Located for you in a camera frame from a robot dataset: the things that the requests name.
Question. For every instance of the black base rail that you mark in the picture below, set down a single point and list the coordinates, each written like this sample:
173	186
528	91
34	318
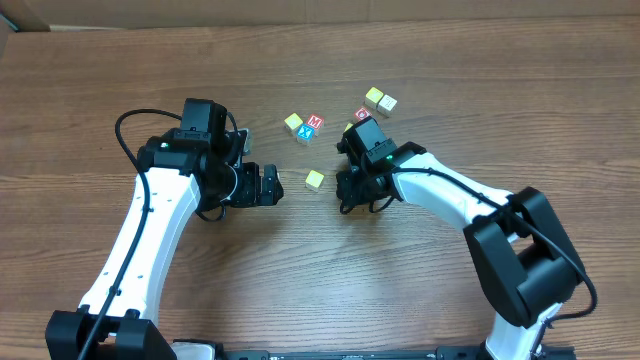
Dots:
375	354

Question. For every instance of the blue X wooden block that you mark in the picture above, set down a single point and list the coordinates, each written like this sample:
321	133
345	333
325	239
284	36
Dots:
305	134

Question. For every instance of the cardboard backdrop panel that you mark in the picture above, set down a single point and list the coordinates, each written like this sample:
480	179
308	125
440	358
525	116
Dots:
37	15

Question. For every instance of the red top wooden block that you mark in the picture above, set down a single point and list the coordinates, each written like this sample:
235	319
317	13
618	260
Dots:
362	113

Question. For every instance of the red M wooden block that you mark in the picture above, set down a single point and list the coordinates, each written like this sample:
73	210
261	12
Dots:
316	122

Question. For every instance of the leaf picture wooden block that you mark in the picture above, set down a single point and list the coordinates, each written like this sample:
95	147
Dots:
314	180

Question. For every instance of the yellow block beside M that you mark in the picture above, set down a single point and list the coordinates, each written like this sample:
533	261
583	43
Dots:
292	123

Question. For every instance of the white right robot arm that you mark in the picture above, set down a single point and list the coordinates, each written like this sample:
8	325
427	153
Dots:
523	257

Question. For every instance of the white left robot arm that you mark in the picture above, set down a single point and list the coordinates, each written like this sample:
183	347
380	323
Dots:
178	178

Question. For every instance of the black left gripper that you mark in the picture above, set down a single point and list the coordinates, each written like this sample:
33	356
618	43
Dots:
263	185

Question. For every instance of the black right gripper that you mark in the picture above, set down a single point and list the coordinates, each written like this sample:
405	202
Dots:
347	187

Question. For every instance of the yellow top wooden block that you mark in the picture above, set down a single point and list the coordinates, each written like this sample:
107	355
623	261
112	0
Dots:
373	97

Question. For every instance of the plain cream wooden block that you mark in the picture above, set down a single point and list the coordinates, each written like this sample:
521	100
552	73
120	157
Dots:
386	105

